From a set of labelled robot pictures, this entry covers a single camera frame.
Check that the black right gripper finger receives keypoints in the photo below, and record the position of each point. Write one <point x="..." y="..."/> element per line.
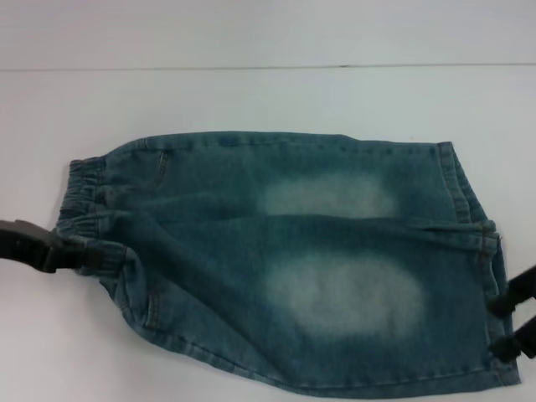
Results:
<point x="515" y="341"/>
<point x="517" y="293"/>

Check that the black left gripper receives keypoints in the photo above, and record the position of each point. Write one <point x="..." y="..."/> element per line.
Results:
<point x="29" y="245"/>

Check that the blue denim shorts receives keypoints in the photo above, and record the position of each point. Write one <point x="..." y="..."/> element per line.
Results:
<point x="268" y="276"/>

